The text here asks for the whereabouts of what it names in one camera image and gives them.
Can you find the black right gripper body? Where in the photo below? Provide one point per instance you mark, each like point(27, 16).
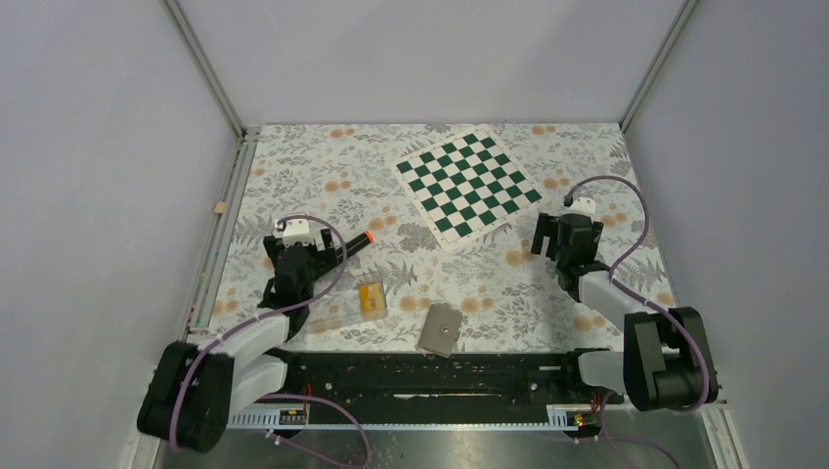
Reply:
point(560, 257)

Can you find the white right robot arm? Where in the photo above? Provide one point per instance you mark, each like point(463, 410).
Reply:
point(665, 362)

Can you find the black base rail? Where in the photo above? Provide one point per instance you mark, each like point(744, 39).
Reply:
point(407, 390)

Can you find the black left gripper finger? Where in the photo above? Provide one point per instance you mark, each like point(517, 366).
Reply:
point(273, 247)
point(330, 252)

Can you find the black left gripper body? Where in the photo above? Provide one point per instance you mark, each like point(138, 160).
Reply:
point(314, 263)

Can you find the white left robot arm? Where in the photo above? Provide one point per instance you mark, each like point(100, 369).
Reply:
point(197, 389)

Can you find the grey leather card holder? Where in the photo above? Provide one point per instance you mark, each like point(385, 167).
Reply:
point(440, 331)

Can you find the floral tablecloth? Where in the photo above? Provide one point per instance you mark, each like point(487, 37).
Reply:
point(509, 298)

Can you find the green white chessboard mat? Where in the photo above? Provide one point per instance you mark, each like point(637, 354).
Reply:
point(466, 186)

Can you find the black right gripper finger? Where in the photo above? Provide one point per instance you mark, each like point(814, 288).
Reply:
point(544, 241)
point(596, 231)

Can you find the black marker orange cap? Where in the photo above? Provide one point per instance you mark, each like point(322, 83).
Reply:
point(350, 248)

